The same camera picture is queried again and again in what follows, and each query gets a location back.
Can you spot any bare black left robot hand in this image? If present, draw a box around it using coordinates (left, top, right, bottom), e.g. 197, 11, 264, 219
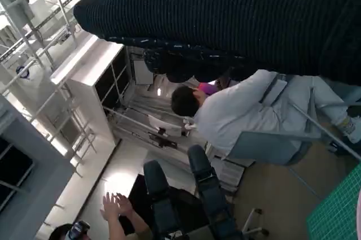
143, 143, 243, 240

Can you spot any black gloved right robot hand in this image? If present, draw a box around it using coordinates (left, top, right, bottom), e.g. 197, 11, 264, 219
73, 0, 361, 85

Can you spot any person's hand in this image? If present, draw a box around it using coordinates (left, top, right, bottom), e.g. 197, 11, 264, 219
100, 191, 122, 221
115, 193, 133, 219

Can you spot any black monitor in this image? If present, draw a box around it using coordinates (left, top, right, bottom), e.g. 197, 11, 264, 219
128, 174, 150, 212

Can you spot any person in striped clothing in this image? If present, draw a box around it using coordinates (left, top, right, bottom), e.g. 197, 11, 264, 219
51, 191, 155, 240

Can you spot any dark VR headset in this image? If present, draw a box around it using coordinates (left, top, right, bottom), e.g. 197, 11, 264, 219
66, 221, 91, 240

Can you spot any black tripod device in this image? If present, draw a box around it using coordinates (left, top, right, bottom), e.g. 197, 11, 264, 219
149, 128, 178, 149

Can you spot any grey cabinet with dark windows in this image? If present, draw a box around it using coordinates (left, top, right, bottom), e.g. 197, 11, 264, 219
0, 94, 74, 240

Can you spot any white sheet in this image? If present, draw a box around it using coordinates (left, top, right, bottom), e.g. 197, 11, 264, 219
148, 115, 181, 138

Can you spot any seated person in white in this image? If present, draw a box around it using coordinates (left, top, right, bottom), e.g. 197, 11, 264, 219
170, 69, 361, 162

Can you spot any grey office chair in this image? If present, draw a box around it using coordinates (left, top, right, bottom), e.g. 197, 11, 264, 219
227, 75, 361, 238

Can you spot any purple object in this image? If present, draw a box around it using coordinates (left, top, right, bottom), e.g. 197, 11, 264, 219
197, 81, 218, 96

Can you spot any grey flat monitor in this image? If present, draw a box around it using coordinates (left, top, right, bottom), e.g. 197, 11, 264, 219
132, 50, 155, 85

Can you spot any white open shelf cabinet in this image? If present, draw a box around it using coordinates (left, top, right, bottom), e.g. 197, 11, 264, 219
50, 38, 134, 146

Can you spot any green cutting mat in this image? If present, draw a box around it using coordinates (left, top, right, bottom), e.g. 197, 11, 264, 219
306, 162, 361, 240

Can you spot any blue round sign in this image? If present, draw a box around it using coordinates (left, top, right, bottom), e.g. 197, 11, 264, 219
15, 64, 31, 79

